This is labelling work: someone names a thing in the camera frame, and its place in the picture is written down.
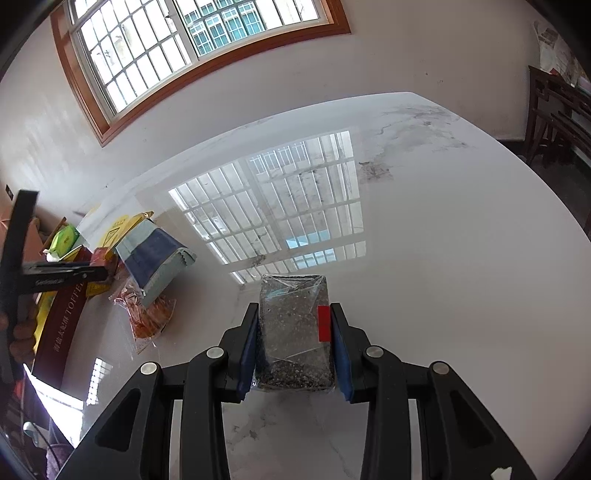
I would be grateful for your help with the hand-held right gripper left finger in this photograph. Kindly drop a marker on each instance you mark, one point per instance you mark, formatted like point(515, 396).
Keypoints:
point(245, 355)

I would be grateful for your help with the yellow printed packet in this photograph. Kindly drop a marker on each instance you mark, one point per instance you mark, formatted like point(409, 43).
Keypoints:
point(113, 233)

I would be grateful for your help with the navy and light blue packet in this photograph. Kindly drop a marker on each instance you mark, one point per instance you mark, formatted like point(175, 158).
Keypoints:
point(152, 258)

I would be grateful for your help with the pile of papers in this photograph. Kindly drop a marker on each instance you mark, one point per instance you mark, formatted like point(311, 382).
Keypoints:
point(561, 50)

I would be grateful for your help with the brown cardboard box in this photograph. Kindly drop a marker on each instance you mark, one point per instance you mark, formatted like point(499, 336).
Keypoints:
point(36, 237)

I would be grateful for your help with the long dark red box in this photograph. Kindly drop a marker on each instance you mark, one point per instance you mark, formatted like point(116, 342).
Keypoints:
point(60, 332)

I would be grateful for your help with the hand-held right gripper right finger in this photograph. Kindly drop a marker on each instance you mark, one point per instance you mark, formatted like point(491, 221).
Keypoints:
point(342, 360)

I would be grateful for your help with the dark wooden chair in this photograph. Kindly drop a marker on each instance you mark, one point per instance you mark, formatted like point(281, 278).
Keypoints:
point(549, 115)

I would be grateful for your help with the small red box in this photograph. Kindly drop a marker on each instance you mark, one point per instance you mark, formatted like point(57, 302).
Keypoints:
point(102, 257)

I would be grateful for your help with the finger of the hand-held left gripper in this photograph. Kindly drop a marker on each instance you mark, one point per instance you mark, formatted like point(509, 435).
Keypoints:
point(60, 278)

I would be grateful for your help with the person's left hand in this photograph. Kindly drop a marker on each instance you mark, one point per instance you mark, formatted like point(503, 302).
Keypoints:
point(21, 334)

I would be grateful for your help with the green packet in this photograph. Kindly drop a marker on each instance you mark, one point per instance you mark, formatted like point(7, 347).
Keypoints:
point(62, 240)

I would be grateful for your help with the dark wall switch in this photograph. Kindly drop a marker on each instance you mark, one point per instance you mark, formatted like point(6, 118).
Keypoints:
point(8, 191)

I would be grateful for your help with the wooden framed window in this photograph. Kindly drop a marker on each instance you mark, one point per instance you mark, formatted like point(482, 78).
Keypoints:
point(138, 55)

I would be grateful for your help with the dark seed bar clear wrapper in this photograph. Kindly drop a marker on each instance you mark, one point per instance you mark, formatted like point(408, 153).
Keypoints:
point(291, 332)

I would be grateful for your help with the clear bag of orange snacks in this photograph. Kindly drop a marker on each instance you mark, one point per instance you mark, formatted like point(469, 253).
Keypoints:
point(147, 318)

